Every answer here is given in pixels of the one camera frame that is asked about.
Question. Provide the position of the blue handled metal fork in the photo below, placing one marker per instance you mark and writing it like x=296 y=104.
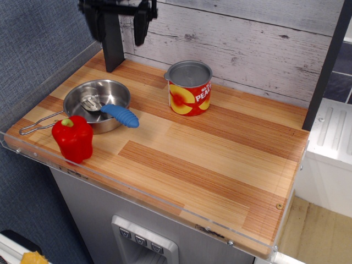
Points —
x=123 y=115

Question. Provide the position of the dark grey right post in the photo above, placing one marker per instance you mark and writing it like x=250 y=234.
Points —
x=329 y=62

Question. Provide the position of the dark grey post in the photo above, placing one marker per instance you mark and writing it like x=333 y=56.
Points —
x=112 y=43
x=329 y=62

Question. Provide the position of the red toy bell pepper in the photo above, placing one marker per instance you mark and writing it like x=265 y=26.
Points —
x=74 y=138

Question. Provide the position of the silver dispenser panel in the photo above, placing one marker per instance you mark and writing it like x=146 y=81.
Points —
x=137 y=244

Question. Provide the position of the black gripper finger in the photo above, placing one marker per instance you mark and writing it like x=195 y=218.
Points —
x=96 y=23
x=141 y=24

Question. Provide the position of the yellow object at corner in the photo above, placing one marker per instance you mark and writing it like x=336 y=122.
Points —
x=33 y=258

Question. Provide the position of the grey toy fridge cabinet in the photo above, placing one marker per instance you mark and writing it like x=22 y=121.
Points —
x=93 y=208

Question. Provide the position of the sliced peaches can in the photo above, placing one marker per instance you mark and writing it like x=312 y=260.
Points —
x=189 y=87

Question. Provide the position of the dark grey left post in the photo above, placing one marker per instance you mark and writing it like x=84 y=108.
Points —
x=112 y=43

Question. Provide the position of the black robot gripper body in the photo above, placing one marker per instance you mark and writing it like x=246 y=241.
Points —
x=115 y=7

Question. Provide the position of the white toy sink unit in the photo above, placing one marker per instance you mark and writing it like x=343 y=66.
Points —
x=324 y=177

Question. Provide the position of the stainless steel pot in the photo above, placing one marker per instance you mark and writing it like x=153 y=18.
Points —
x=107 y=91

